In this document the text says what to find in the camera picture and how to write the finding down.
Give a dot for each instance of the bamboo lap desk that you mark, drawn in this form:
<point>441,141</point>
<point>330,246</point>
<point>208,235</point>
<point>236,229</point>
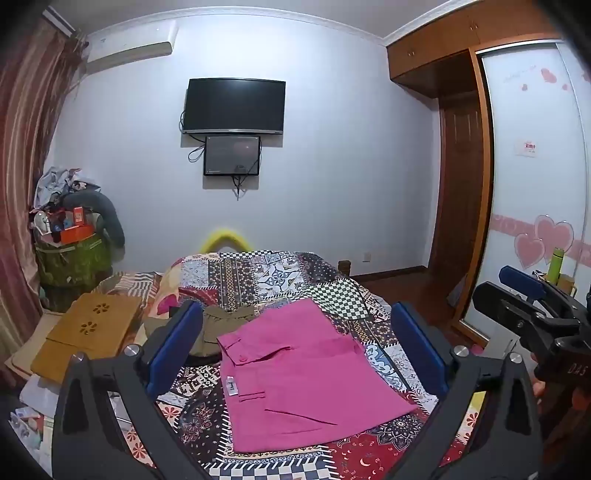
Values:
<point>85,337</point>

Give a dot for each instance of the green bottle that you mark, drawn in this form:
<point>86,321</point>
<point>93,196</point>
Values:
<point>556,265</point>

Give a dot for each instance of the pink pants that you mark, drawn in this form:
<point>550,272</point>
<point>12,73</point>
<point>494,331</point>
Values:
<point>300,369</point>

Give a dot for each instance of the yellow curved object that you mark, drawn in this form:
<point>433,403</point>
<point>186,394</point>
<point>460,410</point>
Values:
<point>226,236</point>

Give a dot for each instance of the pile of clothes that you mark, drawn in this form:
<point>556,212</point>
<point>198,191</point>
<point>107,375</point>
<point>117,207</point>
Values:
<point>55,182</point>

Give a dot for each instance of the wooden overhead cabinet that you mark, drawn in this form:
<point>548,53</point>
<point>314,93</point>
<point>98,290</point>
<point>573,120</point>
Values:
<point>429,46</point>

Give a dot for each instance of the black wall television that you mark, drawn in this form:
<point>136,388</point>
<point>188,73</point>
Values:
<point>233,106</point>

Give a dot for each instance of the olive pants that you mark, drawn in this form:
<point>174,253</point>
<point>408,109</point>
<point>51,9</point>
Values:
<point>226,323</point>

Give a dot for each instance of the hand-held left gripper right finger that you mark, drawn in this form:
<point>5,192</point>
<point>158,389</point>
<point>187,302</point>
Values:
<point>418,348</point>

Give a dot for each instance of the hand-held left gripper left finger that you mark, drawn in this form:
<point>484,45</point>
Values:
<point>178,346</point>

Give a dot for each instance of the striped brown curtain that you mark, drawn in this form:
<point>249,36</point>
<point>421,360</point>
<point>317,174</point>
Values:
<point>27,161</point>

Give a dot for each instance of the wooden sliding-door wardrobe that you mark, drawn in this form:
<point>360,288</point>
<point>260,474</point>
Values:
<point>531,194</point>

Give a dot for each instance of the white air conditioner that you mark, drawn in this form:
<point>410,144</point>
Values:
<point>131,46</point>

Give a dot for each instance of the patchwork printed blanket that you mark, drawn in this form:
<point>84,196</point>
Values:
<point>286,277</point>

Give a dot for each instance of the small black wall monitor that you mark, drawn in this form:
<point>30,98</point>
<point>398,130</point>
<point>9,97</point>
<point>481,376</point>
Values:
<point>231,154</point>

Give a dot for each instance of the orange box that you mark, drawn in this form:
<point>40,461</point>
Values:
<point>76,230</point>

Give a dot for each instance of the green storage bag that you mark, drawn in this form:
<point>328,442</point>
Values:
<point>69,267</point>

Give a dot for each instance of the scattered white papers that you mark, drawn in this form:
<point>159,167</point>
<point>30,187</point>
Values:
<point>37,401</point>

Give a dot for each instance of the wooden bedpost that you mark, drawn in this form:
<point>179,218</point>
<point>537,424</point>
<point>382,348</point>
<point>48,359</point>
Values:
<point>344,267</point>

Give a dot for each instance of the brown wooden door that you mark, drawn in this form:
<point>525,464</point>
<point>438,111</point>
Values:
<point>459,184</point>

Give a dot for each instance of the grey neck pillow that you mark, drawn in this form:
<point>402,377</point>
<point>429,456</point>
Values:
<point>111,217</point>

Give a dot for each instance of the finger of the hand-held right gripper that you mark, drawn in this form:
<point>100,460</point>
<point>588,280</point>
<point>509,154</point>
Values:
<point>503,304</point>
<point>521,280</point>

